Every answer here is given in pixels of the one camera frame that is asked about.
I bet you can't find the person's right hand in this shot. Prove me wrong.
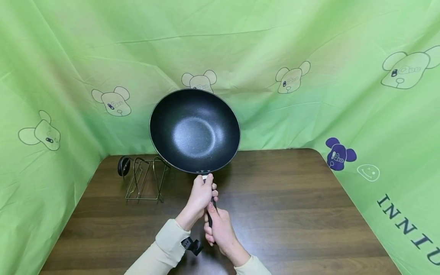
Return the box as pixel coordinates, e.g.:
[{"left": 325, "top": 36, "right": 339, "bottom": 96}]
[{"left": 204, "top": 202, "right": 247, "bottom": 267}]

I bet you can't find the person's left hand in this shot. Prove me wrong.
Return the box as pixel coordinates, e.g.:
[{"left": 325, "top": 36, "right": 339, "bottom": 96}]
[{"left": 175, "top": 173, "right": 219, "bottom": 231}]

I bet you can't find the black nonstick wok pan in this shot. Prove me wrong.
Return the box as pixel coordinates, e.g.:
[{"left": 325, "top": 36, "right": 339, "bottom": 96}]
[{"left": 149, "top": 89, "right": 241, "bottom": 244}]

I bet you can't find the person's right forearm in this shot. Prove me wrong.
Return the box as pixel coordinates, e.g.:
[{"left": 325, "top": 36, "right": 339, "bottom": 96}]
[{"left": 234, "top": 254, "right": 272, "bottom": 275}]

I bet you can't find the black wrist band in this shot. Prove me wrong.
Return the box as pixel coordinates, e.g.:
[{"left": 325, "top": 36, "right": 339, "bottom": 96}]
[{"left": 181, "top": 237, "right": 204, "bottom": 256}]

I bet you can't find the black round knob lid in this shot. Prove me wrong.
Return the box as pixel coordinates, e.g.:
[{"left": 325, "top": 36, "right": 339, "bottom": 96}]
[{"left": 117, "top": 155, "right": 133, "bottom": 180}]

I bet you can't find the gold wire rack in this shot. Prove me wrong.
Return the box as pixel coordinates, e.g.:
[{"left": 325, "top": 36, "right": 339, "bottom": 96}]
[{"left": 125, "top": 156, "right": 171, "bottom": 203}]

